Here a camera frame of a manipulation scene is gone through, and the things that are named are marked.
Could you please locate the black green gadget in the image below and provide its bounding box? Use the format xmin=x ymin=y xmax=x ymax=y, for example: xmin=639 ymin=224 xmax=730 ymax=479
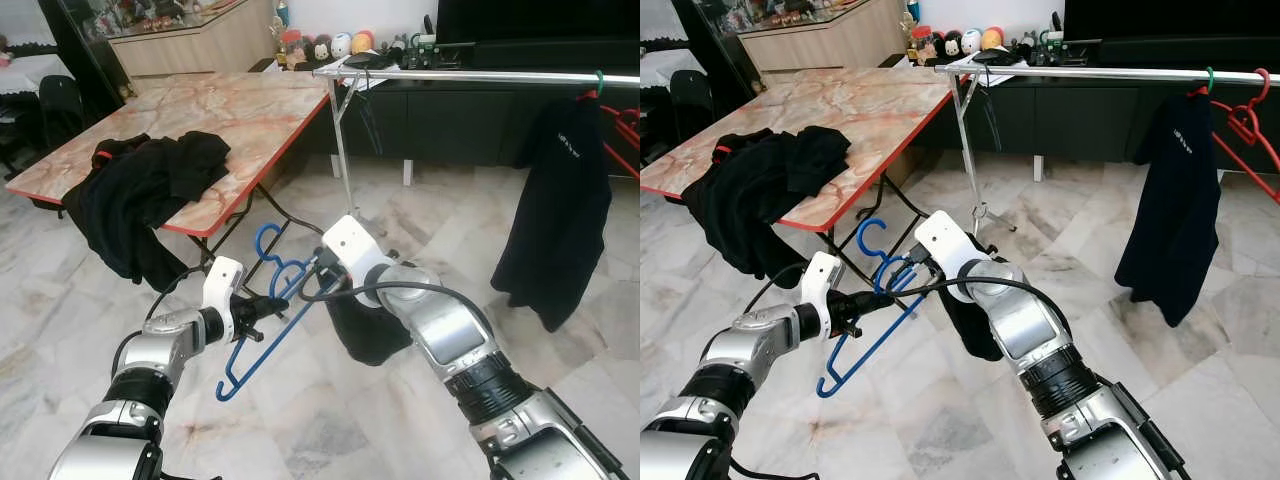
xmin=415 ymin=15 xmax=441 ymax=69
xmin=1040 ymin=12 xmax=1066 ymax=63

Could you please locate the navy blue t-shirt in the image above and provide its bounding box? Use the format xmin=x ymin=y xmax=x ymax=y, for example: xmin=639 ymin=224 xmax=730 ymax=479
xmin=1115 ymin=92 xmax=1223 ymax=329
xmin=490 ymin=95 xmax=613 ymax=333

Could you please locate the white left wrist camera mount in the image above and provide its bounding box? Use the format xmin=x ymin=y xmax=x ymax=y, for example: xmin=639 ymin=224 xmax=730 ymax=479
xmin=797 ymin=252 xmax=841 ymax=309
xmin=202 ymin=256 xmax=247 ymax=313

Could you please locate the black chair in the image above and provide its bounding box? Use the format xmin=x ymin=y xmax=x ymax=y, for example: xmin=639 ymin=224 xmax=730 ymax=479
xmin=668 ymin=70 xmax=716 ymax=166
xmin=35 ymin=75 xmax=86 ymax=176

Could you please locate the red plastic clothes hanger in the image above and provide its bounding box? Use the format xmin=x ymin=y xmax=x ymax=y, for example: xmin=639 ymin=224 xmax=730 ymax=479
xmin=600 ymin=95 xmax=641 ymax=181
xmin=1210 ymin=68 xmax=1280 ymax=206

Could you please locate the black flat screen television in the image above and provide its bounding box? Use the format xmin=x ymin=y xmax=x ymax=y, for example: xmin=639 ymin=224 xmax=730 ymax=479
xmin=1063 ymin=0 xmax=1280 ymax=41
xmin=437 ymin=0 xmax=641 ymax=46

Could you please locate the black low tv cabinet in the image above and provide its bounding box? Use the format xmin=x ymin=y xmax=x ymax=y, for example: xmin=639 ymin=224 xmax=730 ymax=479
xmin=250 ymin=55 xmax=641 ymax=186
xmin=880 ymin=55 xmax=1280 ymax=181

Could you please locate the silver metal clothes rack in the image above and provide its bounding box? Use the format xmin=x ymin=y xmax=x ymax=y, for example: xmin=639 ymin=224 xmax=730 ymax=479
xmin=312 ymin=62 xmax=641 ymax=236
xmin=933 ymin=60 xmax=1280 ymax=243

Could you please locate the blue plastic clothes hanger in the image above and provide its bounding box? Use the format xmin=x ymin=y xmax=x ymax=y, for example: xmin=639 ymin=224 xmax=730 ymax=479
xmin=215 ymin=222 xmax=346 ymax=403
xmin=815 ymin=218 xmax=926 ymax=399

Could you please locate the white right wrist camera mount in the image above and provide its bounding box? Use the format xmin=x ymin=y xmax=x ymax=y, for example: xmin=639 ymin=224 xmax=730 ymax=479
xmin=913 ymin=210 xmax=976 ymax=286
xmin=320 ymin=214 xmax=389 ymax=293

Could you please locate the wooden glass display cabinet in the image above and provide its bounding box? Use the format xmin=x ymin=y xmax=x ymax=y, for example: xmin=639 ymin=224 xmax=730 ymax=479
xmin=40 ymin=0 xmax=279 ymax=96
xmin=672 ymin=0 xmax=906 ymax=91

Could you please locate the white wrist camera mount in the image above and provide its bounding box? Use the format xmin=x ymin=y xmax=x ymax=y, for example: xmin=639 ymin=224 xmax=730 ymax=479
xmin=913 ymin=210 xmax=976 ymax=286
xmin=202 ymin=256 xmax=247 ymax=313
xmin=320 ymin=214 xmax=389 ymax=293
xmin=797 ymin=252 xmax=841 ymax=309

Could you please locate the black crumpled garment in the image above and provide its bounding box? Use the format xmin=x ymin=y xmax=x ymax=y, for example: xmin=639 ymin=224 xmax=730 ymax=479
xmin=683 ymin=125 xmax=853 ymax=289
xmin=62 ymin=130 xmax=233 ymax=293

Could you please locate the white lace covered table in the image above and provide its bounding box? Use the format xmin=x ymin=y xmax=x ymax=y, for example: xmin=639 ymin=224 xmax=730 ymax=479
xmin=0 ymin=40 xmax=71 ymax=101
xmin=640 ymin=45 xmax=691 ymax=91

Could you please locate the black soundbar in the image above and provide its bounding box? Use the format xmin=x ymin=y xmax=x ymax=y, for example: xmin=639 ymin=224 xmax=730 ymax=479
xmin=1098 ymin=38 xmax=1280 ymax=66
xmin=468 ymin=40 xmax=641 ymax=69

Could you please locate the black garment with green print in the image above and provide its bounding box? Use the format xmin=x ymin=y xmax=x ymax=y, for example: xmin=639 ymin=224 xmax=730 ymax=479
xmin=325 ymin=285 xmax=413 ymax=368
xmin=937 ymin=285 xmax=1006 ymax=363

